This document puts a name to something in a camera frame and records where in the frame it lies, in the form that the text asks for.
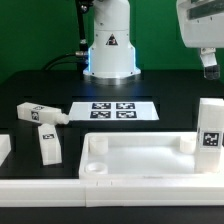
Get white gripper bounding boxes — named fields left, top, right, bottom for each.
left=176, top=0, right=224, bottom=80

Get white desk top tray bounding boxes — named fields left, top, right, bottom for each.
left=79, top=132, right=224, bottom=180

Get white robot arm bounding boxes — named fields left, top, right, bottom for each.
left=83, top=0, right=224, bottom=85

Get white marker plate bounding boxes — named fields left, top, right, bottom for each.
left=69, top=102, right=159, bottom=121

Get black cables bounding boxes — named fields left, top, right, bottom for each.
left=41, top=0, right=90, bottom=72

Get white front rail barrier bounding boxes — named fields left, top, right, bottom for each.
left=0, top=176, right=224, bottom=207

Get white left rail block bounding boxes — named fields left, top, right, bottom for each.
left=0, top=134, right=11, bottom=166

